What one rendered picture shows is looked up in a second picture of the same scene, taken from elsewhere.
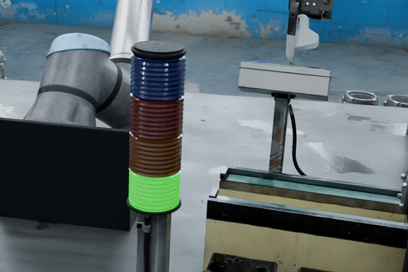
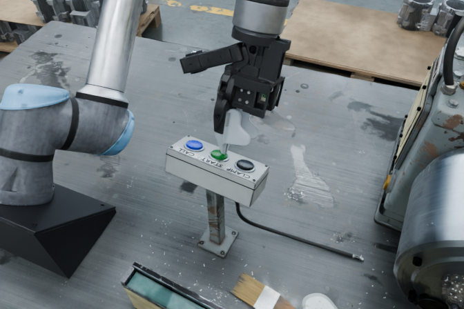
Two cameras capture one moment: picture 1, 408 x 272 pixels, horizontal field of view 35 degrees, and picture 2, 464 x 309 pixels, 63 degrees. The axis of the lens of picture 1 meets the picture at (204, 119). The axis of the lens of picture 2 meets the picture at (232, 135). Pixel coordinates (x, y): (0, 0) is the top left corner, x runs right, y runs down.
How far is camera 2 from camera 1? 0.88 m
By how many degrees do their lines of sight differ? 30
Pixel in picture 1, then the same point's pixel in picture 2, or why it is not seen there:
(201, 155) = not seen: hidden behind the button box
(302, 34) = (232, 132)
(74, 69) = (14, 132)
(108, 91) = (61, 141)
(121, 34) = (94, 62)
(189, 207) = (136, 246)
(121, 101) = (80, 144)
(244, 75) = (170, 163)
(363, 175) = (320, 210)
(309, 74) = (233, 180)
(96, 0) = not seen: outside the picture
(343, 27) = not seen: outside the picture
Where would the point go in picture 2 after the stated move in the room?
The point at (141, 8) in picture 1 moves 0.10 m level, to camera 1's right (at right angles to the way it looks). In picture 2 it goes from (117, 30) to (159, 37)
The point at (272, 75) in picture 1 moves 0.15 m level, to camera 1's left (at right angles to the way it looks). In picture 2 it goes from (196, 170) to (117, 152)
